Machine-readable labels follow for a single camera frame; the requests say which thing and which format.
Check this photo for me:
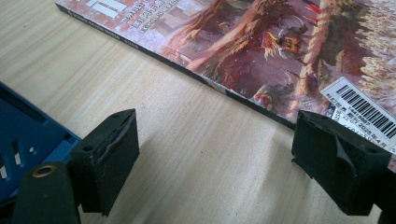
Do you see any illustrated magazine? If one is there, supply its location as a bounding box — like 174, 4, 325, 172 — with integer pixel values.
54, 0, 396, 173

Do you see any blue plastic file basket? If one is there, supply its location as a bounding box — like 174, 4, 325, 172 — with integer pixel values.
0, 81, 82, 207

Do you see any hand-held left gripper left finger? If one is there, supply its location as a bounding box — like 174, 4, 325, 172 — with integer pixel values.
68, 108, 140, 217

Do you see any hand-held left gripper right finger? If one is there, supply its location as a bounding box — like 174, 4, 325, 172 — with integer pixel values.
290, 109, 392, 217

